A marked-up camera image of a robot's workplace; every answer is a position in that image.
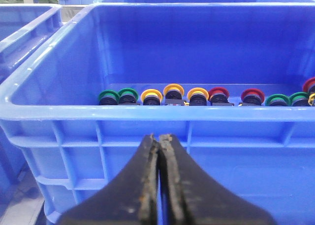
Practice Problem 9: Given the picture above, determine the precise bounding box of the green push button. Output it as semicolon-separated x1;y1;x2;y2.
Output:
118;88;139;105
289;92;309;107
265;94;291;106
98;89;120;105

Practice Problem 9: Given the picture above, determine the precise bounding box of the yellow push button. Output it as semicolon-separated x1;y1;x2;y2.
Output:
140;89;163;105
187;87;209;106
163;83;185;106

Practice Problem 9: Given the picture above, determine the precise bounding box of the red push button middle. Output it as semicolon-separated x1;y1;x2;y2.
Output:
208;87;234;106

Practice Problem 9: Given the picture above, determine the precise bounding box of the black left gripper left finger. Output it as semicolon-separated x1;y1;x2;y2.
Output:
58;135;158;225

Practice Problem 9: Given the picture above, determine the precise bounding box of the red push button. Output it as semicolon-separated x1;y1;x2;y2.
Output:
208;87;234;106
239;88;265;106
303;77;315;106

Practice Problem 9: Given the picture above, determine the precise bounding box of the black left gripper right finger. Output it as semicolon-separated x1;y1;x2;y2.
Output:
159;134;277;225

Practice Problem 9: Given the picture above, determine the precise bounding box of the red push button far right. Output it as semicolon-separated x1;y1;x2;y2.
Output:
303;77;315;106

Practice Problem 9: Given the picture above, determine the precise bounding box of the blue bin on left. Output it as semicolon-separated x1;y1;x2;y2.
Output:
0;4;62;191

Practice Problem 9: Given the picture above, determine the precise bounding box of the blue bin with buttons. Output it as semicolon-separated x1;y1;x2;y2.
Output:
0;2;315;225

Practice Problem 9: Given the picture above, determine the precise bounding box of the green push button right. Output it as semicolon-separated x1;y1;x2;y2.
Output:
289;92;309;107

